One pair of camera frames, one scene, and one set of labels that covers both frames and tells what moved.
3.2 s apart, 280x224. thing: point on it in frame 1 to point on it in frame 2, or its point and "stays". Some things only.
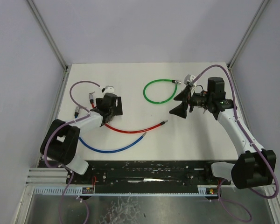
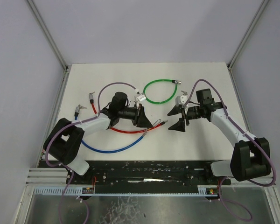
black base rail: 147,172 stays
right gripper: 185,95 to 180,125
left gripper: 117,109 to 143,121
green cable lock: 176,82 stays
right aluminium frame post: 247,34 stays
